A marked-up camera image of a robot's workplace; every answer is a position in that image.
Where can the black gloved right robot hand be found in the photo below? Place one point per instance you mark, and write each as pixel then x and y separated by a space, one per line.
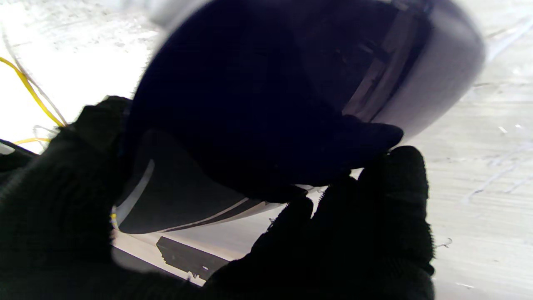
pixel 16 160

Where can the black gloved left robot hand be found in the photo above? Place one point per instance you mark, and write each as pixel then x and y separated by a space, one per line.
pixel 54 216

